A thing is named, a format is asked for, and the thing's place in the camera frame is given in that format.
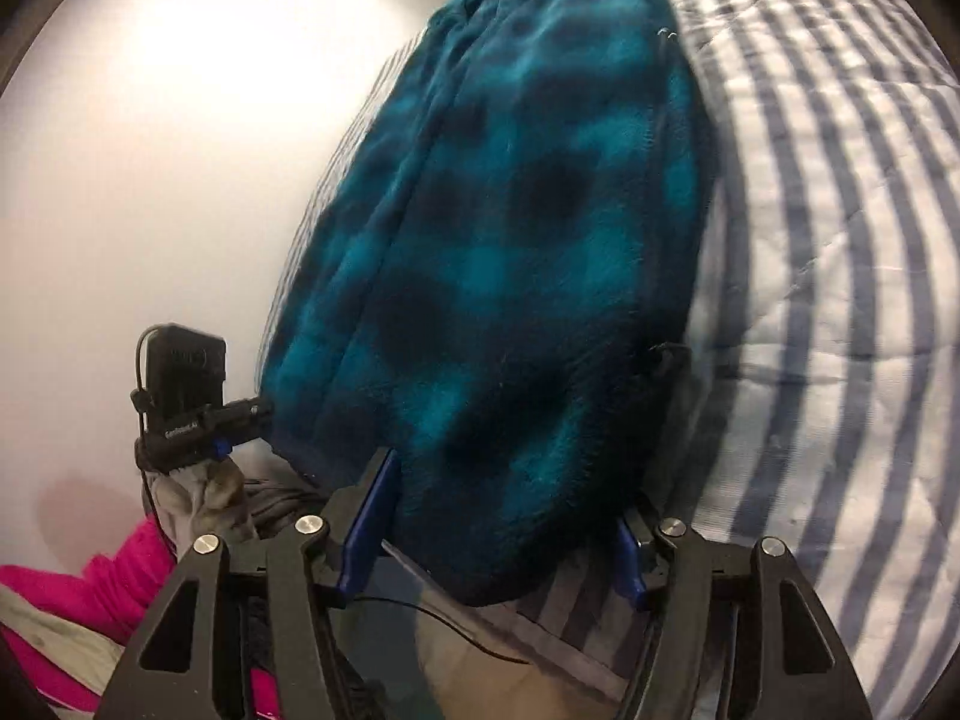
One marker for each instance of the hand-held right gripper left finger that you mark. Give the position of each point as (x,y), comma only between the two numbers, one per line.
(367,517)

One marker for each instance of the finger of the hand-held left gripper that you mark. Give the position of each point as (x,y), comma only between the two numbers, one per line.
(240,416)

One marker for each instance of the blue white striped blanket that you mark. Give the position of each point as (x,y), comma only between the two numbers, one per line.
(825,240)

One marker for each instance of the dark grey cloth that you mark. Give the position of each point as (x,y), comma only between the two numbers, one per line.
(285,499)

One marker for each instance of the pink cloth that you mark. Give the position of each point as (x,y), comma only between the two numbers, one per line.
(112,585)

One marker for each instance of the light grey cloth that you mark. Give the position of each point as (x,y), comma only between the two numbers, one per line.
(52,622)

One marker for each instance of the teal plaid fleece shirt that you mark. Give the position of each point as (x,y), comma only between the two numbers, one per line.
(487,240)

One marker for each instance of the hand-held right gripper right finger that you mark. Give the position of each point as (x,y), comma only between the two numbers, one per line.
(626,562)

